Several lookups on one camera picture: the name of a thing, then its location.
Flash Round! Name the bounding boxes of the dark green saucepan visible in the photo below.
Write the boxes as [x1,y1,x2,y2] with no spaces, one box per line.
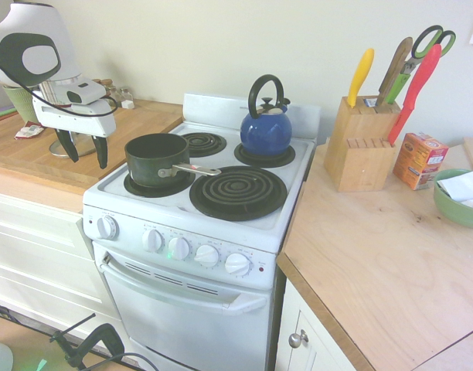
[124,133,223,189]

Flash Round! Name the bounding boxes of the green ceramic bowl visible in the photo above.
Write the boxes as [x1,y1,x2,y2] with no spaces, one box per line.
[432,168,473,230]

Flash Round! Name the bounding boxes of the blue kettle with black handle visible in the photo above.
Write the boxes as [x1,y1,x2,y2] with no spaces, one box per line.
[239,74,294,158]

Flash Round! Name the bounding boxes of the white electric stove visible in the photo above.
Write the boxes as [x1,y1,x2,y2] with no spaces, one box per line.
[82,91,322,371]

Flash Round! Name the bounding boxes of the metal cabinet knob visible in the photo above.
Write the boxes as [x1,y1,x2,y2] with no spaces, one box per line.
[288,328,310,349]

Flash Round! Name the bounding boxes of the red and white packet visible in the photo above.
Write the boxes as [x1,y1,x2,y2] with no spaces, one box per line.
[13,122,45,141]

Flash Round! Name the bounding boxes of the orange baking soda box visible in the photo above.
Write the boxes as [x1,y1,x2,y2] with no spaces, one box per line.
[392,131,451,192]

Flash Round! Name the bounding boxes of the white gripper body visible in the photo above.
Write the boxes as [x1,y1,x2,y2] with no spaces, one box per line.
[31,90,118,139]

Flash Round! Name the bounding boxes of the white cloth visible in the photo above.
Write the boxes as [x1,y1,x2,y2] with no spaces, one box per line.
[437,168,473,212]

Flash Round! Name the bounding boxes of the glass pot lid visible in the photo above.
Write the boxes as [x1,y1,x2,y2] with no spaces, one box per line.
[48,130,97,159]

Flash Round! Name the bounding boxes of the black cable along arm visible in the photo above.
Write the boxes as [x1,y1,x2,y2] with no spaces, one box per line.
[0,53,120,117]

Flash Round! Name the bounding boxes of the thick wooden cutting board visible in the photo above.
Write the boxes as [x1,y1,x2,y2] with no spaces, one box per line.
[0,97,184,191]

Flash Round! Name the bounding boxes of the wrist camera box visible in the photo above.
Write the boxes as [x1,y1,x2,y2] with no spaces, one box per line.
[64,79,108,107]

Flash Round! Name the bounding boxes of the wooden handled knife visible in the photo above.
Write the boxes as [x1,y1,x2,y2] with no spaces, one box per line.
[376,36,414,107]

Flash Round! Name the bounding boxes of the green ribbed utensil holder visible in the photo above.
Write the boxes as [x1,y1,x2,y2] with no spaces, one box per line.
[2,84,41,124]

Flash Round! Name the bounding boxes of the small coil burner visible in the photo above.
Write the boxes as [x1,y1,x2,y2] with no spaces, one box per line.
[123,169,197,199]
[233,142,297,169]
[170,131,228,158]

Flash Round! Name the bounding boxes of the glass spice jar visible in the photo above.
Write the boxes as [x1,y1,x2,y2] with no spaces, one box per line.
[119,87,135,110]
[104,79,121,102]

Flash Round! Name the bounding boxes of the white cabinet with drawers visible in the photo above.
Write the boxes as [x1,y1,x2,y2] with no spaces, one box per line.
[0,189,107,338]

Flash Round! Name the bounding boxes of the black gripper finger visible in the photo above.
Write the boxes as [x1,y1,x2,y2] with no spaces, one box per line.
[90,134,110,170]
[53,128,81,164]

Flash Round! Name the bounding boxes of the white oven door handle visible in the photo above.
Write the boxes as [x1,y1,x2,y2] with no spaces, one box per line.
[98,256,269,318]

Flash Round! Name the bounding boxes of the green and black scissors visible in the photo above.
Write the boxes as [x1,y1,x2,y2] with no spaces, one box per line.
[385,25,457,106]

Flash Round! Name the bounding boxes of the white cabinet with knob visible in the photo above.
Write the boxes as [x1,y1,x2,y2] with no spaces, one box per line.
[274,277,358,371]

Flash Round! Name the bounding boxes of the yellow handled knife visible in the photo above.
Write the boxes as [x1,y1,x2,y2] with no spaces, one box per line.
[346,47,376,109]

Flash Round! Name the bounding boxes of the red handled knife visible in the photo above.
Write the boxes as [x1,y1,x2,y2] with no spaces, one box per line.
[386,43,443,148]

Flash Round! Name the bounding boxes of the black clamp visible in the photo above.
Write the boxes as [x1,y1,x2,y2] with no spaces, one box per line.
[49,312,126,371]

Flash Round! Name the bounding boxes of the wooden knife block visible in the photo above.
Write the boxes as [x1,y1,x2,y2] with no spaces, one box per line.
[323,94,402,193]

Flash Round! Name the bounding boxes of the white stove knob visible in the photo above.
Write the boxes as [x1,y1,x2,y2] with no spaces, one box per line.
[141,228,166,254]
[167,236,192,261]
[193,243,220,268]
[96,215,121,241]
[223,252,254,277]

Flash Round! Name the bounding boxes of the large coil burner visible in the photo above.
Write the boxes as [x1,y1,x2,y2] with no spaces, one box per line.
[189,165,288,223]

